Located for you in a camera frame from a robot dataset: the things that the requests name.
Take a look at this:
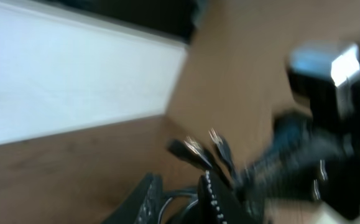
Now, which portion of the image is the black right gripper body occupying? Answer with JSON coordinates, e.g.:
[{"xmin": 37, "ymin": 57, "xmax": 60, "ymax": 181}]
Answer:
[{"xmin": 244, "ymin": 72, "xmax": 360, "ymax": 220}]

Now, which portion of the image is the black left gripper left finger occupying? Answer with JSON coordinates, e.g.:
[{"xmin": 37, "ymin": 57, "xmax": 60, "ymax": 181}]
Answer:
[{"xmin": 101, "ymin": 173, "xmax": 163, "ymax": 224}]

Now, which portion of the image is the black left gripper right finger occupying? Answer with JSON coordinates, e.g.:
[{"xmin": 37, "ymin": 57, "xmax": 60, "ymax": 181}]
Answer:
[{"xmin": 197, "ymin": 170, "xmax": 258, "ymax": 224}]

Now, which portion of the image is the black cable bundle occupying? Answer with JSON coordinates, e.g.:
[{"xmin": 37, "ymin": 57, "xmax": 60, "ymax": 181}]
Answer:
[{"xmin": 157, "ymin": 127, "xmax": 252, "ymax": 224}]

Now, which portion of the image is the brown cardboard panel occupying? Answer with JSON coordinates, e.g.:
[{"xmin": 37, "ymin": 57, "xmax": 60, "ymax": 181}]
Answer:
[{"xmin": 167, "ymin": 0, "xmax": 360, "ymax": 166}]

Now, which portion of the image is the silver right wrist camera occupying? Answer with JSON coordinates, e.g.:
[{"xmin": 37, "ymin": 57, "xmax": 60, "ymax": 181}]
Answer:
[{"xmin": 288, "ymin": 40, "xmax": 360, "ymax": 87}]

